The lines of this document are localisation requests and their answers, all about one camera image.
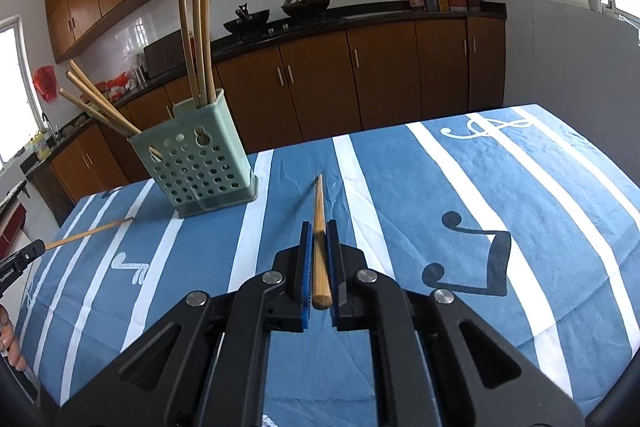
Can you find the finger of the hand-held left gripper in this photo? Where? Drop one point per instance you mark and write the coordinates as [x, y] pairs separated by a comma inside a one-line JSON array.
[[25, 254]]

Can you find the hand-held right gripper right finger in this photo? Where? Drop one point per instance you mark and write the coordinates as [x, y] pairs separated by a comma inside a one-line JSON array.
[[334, 277]]

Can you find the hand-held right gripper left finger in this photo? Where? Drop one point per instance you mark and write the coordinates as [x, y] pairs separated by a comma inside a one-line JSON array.
[[306, 277]]

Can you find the wooden chopstick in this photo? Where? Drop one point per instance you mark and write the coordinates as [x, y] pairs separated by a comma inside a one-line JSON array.
[[102, 93], [197, 47], [319, 227], [210, 57], [90, 233], [186, 47], [90, 110], [204, 37], [95, 101]]

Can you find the green perforated chopstick holder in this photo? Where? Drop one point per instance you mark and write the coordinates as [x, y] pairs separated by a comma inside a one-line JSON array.
[[200, 177]]

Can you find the person's left hand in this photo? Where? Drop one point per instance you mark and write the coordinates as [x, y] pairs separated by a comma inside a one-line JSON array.
[[11, 337]]

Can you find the yellow green packet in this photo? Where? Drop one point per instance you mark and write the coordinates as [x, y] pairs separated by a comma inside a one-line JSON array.
[[41, 148]]

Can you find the blue white striped tablecloth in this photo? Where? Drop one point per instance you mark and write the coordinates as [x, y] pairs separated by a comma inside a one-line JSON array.
[[400, 187]]

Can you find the sink faucet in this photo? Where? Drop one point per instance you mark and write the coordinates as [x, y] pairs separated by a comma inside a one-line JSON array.
[[48, 127]]

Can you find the window beside sink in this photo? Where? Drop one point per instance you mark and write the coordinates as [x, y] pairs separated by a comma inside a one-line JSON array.
[[15, 97]]

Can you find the red hanging plastic bag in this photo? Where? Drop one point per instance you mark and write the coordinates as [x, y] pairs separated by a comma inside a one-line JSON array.
[[44, 82]]

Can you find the orange red plastic bags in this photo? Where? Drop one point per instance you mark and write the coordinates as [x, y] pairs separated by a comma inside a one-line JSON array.
[[116, 87]]

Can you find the brown lower kitchen cabinets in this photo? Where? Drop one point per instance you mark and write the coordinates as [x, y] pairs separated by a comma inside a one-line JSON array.
[[320, 82]]

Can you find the white plastic bag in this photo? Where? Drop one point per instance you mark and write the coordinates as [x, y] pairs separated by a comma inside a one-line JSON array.
[[136, 67]]

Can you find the dark microwave oven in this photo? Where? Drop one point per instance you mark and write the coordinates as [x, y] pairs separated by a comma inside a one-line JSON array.
[[162, 57]]

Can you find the black gas stove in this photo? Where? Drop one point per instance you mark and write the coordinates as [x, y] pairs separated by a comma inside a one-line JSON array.
[[280, 28]]

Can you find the black wok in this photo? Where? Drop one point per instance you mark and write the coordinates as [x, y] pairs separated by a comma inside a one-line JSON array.
[[245, 24]]

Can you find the wok with lid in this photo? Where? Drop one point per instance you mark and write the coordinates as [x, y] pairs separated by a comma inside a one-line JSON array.
[[305, 4]]

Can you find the cup on window sill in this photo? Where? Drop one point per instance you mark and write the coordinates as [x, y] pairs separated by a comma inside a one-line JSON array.
[[593, 2]]

